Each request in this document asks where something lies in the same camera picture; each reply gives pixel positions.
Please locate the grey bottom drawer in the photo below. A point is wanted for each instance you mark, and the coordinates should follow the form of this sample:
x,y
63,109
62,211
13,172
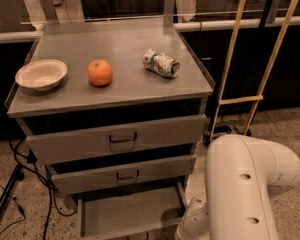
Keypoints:
x,y
144,211

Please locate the grey drawer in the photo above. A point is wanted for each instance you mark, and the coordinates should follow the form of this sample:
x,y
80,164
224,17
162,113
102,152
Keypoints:
x,y
120,175
103,141
144,211

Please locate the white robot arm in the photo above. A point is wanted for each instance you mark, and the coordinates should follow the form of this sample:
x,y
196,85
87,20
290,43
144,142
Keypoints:
x,y
238,172

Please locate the grey middle drawer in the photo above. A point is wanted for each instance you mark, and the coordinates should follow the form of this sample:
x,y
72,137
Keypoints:
x,y
120,175

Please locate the grey metal drawer cabinet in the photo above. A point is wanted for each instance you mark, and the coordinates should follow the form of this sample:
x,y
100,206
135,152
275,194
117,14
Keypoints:
x,y
135,94

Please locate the grey top drawer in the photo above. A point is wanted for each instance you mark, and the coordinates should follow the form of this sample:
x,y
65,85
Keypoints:
x,y
103,141

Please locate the orange fruit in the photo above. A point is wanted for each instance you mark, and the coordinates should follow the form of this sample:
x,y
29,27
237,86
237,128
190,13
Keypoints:
x,y
99,73

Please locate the black tripod leg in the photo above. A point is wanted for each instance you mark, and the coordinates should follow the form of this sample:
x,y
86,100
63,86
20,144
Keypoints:
x,y
7,189

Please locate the white bowl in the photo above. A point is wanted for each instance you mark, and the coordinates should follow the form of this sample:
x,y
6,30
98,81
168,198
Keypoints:
x,y
42,75

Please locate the person in dark clothes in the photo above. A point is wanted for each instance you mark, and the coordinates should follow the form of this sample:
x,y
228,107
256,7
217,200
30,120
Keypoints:
x,y
121,8

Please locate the white horizontal rail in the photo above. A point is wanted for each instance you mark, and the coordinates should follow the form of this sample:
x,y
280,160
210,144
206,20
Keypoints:
x,y
27,36

